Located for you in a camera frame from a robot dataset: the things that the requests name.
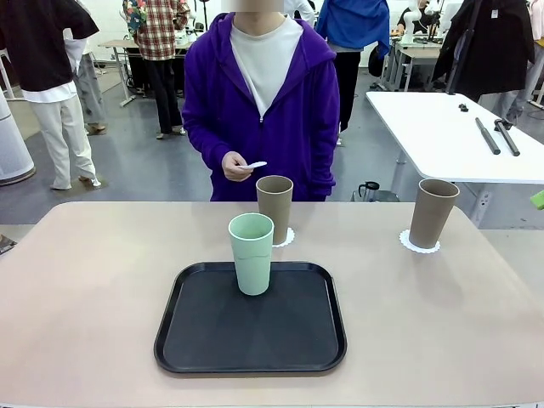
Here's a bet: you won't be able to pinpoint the person's left forearm purple sleeve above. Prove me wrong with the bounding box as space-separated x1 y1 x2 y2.
309 127 341 201

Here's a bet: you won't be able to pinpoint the black handled jug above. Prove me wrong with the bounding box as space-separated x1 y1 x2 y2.
357 181 401 203

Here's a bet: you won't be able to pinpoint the grey background desk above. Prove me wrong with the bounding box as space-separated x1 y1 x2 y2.
98 39 190 108
390 40 443 93

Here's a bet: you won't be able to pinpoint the person's right forearm purple sleeve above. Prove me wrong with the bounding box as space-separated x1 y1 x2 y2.
182 114 239 171

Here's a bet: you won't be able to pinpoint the black metal rod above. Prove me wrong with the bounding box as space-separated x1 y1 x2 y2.
492 119 522 157
474 116 502 156

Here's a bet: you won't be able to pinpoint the person black top white trousers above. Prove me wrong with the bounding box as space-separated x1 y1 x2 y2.
0 0 102 191

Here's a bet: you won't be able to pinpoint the pale green tall cup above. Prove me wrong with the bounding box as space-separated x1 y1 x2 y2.
228 212 275 297

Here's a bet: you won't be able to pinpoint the person's right hand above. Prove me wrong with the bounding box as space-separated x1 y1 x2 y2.
221 151 256 183

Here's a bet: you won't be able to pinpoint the person in blue jacket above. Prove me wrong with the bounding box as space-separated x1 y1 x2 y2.
315 0 392 148

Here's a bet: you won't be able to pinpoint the black plastic serving tray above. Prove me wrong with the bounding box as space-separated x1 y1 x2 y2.
153 261 348 375

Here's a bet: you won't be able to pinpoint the white cylindrical air purifier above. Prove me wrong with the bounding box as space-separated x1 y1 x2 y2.
0 88 37 187

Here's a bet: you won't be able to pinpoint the person in plaid shirt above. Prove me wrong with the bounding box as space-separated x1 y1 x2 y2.
122 0 191 141

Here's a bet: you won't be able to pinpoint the person in purple hoodie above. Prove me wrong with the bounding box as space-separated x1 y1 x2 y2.
181 0 342 203

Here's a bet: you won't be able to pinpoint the person in grey trousers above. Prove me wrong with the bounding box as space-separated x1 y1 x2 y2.
63 25 108 136

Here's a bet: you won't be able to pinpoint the person in black coat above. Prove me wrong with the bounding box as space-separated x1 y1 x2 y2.
431 0 536 127

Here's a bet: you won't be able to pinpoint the brown tall cup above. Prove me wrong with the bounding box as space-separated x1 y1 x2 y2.
408 178 461 250
255 174 295 247

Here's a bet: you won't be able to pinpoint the black hanging bag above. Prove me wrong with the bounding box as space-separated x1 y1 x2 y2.
367 43 386 78

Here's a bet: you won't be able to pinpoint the white work table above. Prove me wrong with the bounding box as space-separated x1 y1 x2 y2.
365 91 544 229

